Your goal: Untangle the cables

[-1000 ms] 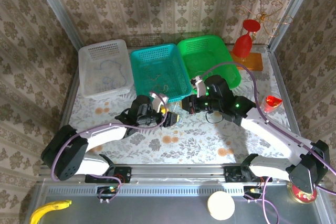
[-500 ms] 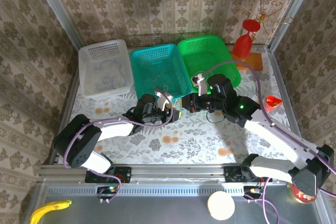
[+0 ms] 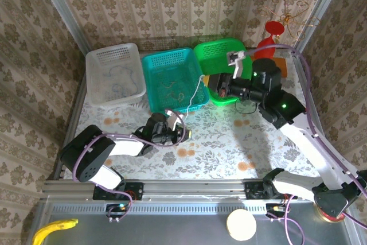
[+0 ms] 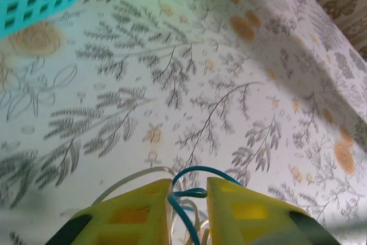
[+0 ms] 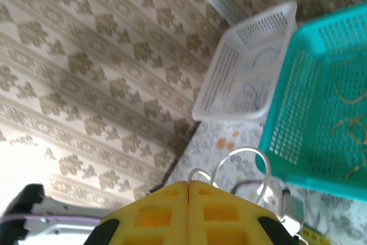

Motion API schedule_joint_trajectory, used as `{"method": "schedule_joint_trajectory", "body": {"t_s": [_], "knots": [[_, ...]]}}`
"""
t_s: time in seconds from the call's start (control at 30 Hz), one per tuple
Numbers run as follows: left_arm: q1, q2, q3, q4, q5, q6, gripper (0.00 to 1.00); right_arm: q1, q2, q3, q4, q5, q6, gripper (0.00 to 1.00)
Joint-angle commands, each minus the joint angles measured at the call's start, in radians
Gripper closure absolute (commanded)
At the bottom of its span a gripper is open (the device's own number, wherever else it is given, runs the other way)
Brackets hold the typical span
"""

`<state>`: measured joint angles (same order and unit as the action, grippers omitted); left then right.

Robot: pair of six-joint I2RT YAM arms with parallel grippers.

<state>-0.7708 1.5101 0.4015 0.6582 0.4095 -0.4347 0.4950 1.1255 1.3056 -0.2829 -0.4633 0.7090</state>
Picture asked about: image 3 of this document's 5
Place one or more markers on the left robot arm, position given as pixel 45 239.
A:
pixel 126 144

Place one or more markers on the green plastic basket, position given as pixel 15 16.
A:
pixel 215 55

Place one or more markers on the yellow banana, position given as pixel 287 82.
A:
pixel 46 232

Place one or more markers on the wooden block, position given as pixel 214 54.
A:
pixel 282 67

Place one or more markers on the red goblet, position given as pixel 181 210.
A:
pixel 272 28

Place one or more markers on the aluminium frame post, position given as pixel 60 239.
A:
pixel 325 1
pixel 60 1

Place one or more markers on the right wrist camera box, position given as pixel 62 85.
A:
pixel 238 67

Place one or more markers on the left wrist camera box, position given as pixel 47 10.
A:
pixel 173 120

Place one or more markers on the black connector board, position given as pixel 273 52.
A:
pixel 275 209
pixel 119 209

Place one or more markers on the white plastic basket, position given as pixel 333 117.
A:
pixel 114 84

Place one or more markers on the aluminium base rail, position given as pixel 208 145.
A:
pixel 195 189

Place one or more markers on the floral table cover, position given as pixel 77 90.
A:
pixel 215 147

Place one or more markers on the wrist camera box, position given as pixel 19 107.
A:
pixel 238 67
pixel 173 120

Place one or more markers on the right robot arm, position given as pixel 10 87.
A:
pixel 309 147

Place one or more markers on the round cream disc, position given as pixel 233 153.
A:
pixel 241 225

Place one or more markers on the teal plastic basket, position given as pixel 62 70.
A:
pixel 172 70

